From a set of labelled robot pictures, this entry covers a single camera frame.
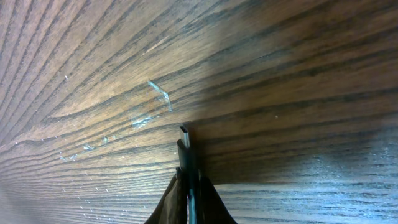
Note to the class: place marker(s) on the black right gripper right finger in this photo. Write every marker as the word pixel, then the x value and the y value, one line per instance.
pixel 210 207

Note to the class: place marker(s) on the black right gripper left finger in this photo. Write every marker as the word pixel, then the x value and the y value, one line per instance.
pixel 172 208

